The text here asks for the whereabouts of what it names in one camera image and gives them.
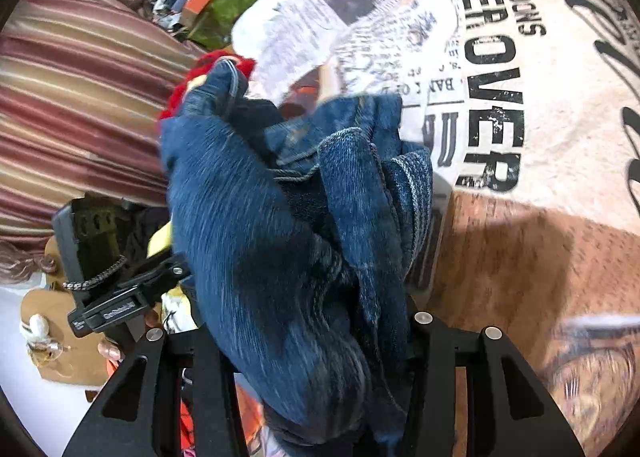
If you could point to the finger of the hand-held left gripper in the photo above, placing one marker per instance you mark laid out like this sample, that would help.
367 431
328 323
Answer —
172 274

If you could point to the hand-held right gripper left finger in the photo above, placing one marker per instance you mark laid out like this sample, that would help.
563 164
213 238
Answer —
210 372

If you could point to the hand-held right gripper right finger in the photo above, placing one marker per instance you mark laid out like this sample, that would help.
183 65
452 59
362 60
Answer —
432 367

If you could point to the blue denim jacket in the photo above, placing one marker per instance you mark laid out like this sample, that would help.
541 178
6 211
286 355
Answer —
260 247

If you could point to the person's left hand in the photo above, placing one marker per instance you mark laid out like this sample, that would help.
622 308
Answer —
111 352

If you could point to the yellow bed sheet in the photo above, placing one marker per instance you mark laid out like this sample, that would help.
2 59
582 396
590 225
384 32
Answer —
160 239

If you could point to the orange cloth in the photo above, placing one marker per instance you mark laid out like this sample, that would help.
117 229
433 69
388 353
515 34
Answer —
245 407

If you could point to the tan cardboard piece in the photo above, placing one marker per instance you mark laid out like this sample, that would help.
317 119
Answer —
55 307

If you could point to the white shell trinket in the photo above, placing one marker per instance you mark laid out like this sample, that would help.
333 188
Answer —
37 329

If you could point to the red striped cloth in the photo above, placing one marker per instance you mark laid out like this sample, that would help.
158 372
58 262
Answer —
75 87

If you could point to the red knitted cloth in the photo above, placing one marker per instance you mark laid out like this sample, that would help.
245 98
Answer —
225 62

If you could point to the newspaper printed blanket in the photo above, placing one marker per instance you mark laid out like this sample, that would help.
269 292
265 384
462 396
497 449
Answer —
525 137

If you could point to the green patterned bag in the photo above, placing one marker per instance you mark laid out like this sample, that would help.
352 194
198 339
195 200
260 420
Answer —
235 7

